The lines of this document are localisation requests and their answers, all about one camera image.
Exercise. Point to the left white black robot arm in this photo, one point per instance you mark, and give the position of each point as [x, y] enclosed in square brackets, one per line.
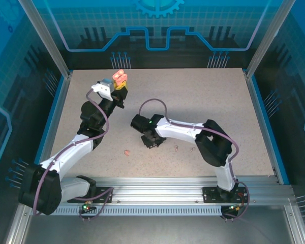
[71, 152]

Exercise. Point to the aluminium front mounting rail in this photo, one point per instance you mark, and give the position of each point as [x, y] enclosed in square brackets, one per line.
[155, 189]

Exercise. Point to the power connector with lights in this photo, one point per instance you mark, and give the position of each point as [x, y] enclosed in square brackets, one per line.
[86, 207]
[233, 209]

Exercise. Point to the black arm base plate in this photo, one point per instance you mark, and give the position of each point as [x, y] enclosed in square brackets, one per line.
[105, 193]
[209, 194]

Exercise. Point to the aluminium frame post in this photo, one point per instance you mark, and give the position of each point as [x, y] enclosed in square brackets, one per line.
[269, 38]
[45, 38]

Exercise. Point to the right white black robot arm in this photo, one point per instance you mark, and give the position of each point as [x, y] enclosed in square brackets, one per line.
[178, 130]

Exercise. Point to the blue-edged aluminium side rail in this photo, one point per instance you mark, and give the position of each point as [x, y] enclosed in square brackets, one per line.
[255, 101]
[61, 101]

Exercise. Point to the pink earbud charging case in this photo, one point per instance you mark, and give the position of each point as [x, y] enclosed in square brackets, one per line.
[120, 75]

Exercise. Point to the grey metal bottom panel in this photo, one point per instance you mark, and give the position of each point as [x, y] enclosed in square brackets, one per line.
[155, 230]

